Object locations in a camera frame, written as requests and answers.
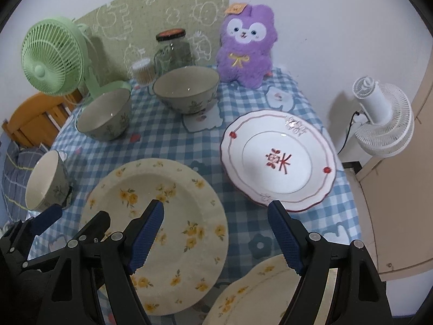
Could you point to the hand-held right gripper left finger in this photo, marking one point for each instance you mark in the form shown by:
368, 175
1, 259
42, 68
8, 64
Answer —
149, 237

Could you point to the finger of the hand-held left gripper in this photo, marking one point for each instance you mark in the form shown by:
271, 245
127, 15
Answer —
99, 225
50, 215

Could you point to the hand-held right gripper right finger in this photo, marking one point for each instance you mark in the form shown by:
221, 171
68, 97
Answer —
284, 237

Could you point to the small cream floral bowl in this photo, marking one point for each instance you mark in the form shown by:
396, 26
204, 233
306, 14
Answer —
45, 179

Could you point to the round yellow floral plate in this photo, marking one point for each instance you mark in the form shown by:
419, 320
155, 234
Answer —
182, 210

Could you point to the scalloped cream floral plate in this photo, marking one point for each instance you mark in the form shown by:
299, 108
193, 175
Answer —
257, 294

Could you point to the white plate with red print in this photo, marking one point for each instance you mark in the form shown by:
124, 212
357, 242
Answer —
280, 142

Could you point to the green-rimmed floral bowl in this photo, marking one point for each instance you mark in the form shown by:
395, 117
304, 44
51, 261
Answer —
105, 118

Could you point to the dark-rimmed floral bowl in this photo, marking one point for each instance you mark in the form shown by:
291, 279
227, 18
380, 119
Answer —
186, 88

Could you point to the grey striped pillow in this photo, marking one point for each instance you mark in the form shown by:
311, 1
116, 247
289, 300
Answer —
20, 172

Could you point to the blue checked tablecloth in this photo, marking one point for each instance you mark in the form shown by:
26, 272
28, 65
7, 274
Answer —
162, 145

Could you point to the wooden bed headboard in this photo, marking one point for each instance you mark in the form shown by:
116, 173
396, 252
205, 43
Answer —
33, 115

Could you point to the white desk fan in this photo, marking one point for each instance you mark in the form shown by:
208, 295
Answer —
389, 118

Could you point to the cotton swab container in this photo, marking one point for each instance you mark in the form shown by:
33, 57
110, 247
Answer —
142, 71

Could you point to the green desk fan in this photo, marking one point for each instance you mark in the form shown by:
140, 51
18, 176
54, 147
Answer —
47, 54

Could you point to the purple plush toy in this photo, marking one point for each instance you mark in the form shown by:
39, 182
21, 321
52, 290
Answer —
243, 61

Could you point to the glass jar with dark lid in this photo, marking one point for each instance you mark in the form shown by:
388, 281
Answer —
172, 56

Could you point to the green patterned wall board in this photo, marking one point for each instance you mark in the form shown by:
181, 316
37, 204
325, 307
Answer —
142, 23

